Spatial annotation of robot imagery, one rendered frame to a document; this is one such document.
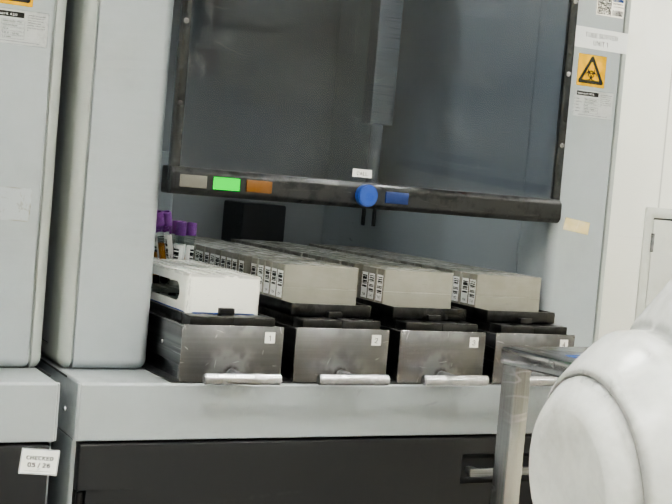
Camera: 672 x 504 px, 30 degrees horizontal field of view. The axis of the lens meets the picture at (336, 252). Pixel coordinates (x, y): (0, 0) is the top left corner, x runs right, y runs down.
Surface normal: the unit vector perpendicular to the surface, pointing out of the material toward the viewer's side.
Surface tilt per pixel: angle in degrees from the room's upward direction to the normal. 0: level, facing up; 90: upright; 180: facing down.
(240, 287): 90
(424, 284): 90
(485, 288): 90
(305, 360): 90
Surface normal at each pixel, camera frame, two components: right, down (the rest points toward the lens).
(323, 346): 0.45, 0.08
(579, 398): -0.77, -0.51
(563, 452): -0.95, 0.04
